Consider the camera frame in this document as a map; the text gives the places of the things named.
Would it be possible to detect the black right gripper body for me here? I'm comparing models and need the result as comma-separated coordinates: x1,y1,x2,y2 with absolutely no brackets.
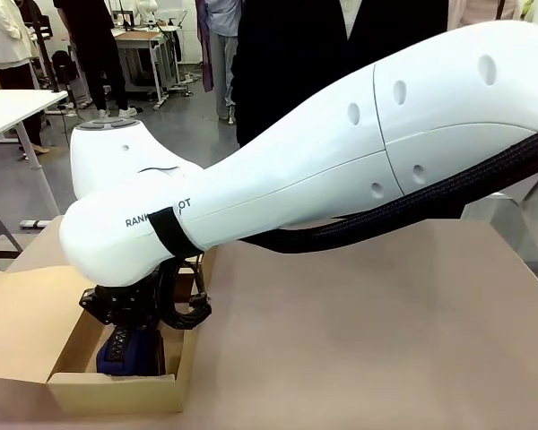
93,278,163,331

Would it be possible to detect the purple garment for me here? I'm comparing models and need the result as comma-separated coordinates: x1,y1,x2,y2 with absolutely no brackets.
195,0,217,94

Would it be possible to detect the black velcro strap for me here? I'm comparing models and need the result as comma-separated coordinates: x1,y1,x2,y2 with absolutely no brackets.
149,209,199,260

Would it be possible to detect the person in black clothes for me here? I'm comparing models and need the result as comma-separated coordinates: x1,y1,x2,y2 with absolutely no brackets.
53,0,138,120

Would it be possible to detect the dark grey stool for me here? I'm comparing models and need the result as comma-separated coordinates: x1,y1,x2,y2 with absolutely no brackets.
0,212,22,272

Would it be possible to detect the person in pink top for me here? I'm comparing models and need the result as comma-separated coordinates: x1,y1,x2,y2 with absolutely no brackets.
447,0,537,28

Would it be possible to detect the black braided cable sleeve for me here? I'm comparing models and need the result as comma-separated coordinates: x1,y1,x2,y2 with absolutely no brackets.
239,121,538,257

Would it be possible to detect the person in white jacket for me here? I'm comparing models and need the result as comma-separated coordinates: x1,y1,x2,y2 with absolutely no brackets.
0,0,50,156

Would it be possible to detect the white workbench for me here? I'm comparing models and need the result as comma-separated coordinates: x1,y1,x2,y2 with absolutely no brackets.
111,26,185,111

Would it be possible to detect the black gripper cable bundle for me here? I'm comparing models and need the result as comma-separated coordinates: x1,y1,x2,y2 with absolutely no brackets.
159,255,213,333

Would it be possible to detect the white table with grey leg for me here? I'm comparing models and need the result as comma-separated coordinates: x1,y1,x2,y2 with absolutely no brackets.
0,88,69,230

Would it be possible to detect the black chair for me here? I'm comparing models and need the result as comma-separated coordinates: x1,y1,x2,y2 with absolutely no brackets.
48,48,81,107

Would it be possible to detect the person in blue-grey shirt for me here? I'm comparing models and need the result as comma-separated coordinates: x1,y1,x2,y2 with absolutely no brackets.
205,0,241,125

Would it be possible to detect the navy blue shoe black sole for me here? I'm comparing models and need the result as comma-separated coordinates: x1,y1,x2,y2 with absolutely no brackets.
94,325,159,376

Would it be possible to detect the person in black top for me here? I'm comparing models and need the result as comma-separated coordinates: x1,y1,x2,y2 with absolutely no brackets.
230,0,452,149

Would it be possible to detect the brown cardboard box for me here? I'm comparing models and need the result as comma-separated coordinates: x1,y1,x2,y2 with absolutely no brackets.
0,214,220,414

